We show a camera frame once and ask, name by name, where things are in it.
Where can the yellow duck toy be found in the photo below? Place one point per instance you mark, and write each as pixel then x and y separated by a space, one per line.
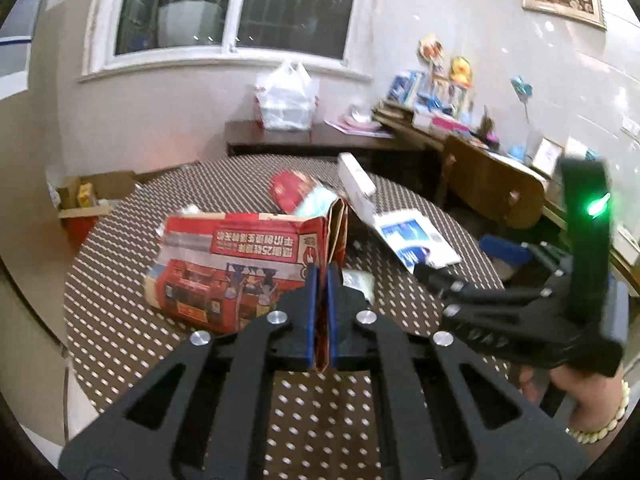
pixel 460 71

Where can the pink papers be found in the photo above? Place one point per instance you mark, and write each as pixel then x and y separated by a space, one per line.
pixel 357 125

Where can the small clear green packet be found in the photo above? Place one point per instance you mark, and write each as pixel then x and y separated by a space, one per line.
pixel 360 282

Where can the person's right hand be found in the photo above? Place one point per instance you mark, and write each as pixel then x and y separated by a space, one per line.
pixel 597 400

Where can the wooden desk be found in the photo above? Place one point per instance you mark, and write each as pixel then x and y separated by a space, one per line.
pixel 552 212

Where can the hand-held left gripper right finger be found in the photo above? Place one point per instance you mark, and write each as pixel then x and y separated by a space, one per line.
pixel 334 310

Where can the orange round toy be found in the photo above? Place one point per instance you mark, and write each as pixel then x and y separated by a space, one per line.
pixel 431 49

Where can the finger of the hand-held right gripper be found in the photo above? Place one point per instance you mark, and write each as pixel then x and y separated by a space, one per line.
pixel 440 280
pixel 505 249

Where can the white photo frame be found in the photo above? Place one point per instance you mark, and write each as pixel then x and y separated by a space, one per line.
pixel 547 156

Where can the dark pen holder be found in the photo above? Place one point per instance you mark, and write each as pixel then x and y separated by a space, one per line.
pixel 487 127

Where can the red printed paper bag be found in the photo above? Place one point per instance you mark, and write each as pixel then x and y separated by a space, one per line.
pixel 225 260

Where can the blue book box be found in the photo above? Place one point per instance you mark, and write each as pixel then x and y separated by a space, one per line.
pixel 405 87

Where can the small yellow box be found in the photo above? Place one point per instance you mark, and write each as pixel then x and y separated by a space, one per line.
pixel 87 195

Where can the blue and white packet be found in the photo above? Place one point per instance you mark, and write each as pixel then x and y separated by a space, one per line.
pixel 415 237

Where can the row of books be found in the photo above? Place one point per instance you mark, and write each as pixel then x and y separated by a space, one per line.
pixel 450 105

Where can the white plastic bag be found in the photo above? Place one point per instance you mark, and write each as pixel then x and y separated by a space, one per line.
pixel 287 100

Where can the dark wooden sideboard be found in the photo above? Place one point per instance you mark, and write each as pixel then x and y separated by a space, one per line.
pixel 320 140

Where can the light blue plastic wrapper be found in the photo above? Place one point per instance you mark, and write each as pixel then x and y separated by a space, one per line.
pixel 317 200

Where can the open cardboard box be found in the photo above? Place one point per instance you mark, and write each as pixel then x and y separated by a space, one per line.
pixel 115 182

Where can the white framed window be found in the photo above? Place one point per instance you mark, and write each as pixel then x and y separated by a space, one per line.
pixel 175 10

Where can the long white box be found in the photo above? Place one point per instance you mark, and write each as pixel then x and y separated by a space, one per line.
pixel 356 185

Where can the blue desk lamp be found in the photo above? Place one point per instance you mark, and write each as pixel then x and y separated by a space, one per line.
pixel 521 87

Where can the white blue wall poster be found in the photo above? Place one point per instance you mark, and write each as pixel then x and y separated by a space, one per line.
pixel 15 60

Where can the red snack packet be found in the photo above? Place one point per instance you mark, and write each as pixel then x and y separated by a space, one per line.
pixel 287 187

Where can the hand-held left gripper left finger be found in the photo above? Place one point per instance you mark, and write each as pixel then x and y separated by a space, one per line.
pixel 311 310

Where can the wooden chair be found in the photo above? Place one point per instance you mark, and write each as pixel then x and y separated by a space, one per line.
pixel 490 180

